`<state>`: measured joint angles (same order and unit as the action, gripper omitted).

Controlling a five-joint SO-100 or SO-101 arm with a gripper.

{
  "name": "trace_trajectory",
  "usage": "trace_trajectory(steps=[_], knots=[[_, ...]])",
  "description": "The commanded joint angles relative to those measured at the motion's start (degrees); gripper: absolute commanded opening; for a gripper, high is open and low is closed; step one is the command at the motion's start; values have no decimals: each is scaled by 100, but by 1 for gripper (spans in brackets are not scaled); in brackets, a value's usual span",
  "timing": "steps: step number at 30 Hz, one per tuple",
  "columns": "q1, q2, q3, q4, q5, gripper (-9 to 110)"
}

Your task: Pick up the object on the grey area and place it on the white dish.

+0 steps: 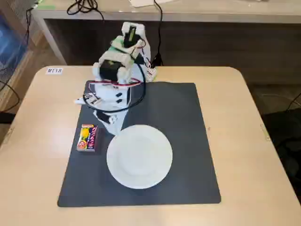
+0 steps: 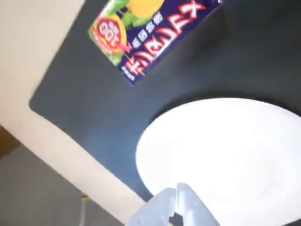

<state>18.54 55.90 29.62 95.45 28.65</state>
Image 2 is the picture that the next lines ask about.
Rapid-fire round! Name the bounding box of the dark grey mat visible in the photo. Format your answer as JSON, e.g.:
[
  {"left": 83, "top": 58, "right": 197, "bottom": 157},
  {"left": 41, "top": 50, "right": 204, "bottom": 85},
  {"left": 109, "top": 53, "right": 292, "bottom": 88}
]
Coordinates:
[{"left": 28, "top": 0, "right": 301, "bottom": 226}]

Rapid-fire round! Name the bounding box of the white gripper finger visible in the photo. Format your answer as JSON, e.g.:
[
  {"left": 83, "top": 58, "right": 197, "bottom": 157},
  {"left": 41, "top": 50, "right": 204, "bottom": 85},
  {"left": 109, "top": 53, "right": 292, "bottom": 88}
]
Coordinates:
[
  {"left": 175, "top": 182, "right": 221, "bottom": 226},
  {"left": 128, "top": 187, "right": 177, "bottom": 226}
]

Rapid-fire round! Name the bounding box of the white round dish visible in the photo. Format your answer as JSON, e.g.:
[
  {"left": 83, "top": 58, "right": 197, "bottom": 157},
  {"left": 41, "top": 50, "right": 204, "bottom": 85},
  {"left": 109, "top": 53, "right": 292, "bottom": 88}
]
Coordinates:
[{"left": 135, "top": 97, "right": 301, "bottom": 226}]

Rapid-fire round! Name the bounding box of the purple candy box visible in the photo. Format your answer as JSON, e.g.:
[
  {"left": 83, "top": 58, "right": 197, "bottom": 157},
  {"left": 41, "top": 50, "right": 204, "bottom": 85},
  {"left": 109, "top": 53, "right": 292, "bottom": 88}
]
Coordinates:
[{"left": 88, "top": 0, "right": 223, "bottom": 86}]

